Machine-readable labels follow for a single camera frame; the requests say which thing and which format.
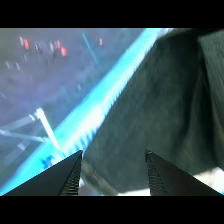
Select black shorts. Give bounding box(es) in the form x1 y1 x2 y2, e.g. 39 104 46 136
81 28 224 195

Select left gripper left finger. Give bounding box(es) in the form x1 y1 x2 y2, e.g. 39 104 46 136
4 149 84 197

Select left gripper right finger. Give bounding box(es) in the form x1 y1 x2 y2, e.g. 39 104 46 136
144 149 224 197

